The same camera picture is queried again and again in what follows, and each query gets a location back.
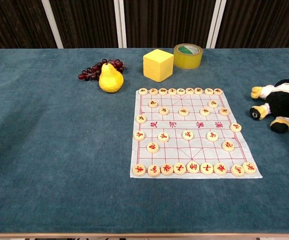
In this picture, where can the dark-lettered cannon xiangqi piece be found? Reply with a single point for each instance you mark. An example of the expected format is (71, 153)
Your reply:
(153, 103)
(213, 103)

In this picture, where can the red-lettered cannon xiangqi piece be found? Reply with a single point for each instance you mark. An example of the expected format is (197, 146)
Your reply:
(152, 147)
(228, 146)

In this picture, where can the dark-lettered chariot xiangqi piece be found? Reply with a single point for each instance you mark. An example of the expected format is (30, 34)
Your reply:
(142, 91)
(218, 91)

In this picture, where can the dark-lettered horse xiangqi piece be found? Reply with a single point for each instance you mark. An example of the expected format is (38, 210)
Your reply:
(208, 91)
(153, 91)

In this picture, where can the dark-lettered elephant xiangqi piece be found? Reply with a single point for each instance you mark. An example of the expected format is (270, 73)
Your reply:
(163, 91)
(198, 91)

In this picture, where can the dark-lettered advisor xiangqi piece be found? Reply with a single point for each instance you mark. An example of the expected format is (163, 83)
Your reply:
(172, 91)
(189, 91)

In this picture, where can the red-lettered chariot xiangqi piece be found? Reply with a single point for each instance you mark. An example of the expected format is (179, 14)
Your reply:
(138, 170)
(249, 168)

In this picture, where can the red-lettered horse xiangqi piece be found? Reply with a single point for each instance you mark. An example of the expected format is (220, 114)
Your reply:
(237, 170)
(153, 170)

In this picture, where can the red-lettered elephant xiangqi piece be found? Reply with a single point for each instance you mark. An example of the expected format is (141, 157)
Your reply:
(220, 169)
(167, 169)

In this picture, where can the red-lettered advisor xiangqi piece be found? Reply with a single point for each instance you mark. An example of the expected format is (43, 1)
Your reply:
(207, 168)
(180, 168)

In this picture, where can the red-lettered general xiangqi piece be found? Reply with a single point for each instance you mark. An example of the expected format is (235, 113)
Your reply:
(193, 167)

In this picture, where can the white xiangqi board sheet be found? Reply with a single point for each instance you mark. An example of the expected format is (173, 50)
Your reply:
(184, 152)

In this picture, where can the yellow foam cube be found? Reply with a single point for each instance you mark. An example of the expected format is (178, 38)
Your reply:
(157, 67)

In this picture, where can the dark red grape bunch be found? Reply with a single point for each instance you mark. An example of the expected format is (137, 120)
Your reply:
(114, 63)

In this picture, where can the clear packing tape roll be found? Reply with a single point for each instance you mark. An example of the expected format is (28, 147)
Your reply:
(184, 62)

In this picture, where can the teal velvet table cover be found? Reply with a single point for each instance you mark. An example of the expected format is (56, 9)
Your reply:
(47, 150)

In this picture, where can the black white penguin plush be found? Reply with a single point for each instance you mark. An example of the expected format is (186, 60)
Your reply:
(282, 102)

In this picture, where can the white partition frame post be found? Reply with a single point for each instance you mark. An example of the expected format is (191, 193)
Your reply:
(119, 25)
(52, 25)
(216, 25)

